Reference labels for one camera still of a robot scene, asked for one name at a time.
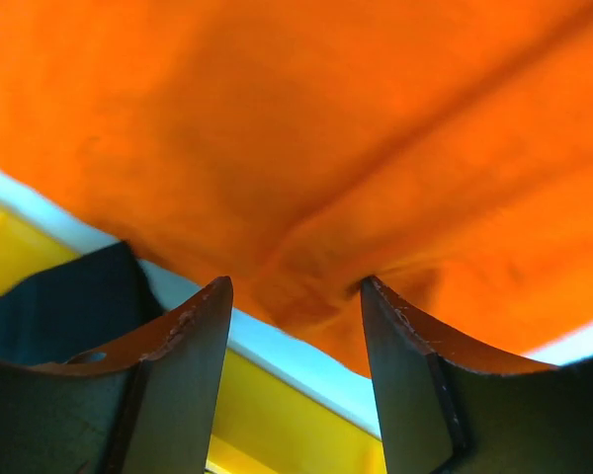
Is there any orange t shirt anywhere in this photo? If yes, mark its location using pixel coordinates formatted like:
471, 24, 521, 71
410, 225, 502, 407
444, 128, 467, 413
0, 1, 593, 375

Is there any black t shirt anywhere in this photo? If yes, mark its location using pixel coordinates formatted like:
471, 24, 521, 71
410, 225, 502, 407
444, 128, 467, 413
0, 242, 164, 365

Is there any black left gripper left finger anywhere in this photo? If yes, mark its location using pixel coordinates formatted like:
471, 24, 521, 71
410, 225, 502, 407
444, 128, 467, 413
0, 276, 233, 473

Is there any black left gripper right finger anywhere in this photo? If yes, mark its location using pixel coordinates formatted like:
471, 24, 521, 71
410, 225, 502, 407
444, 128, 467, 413
360, 277, 593, 473

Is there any yellow plastic bin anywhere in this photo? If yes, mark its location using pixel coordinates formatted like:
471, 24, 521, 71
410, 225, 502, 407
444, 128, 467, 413
0, 192, 389, 474

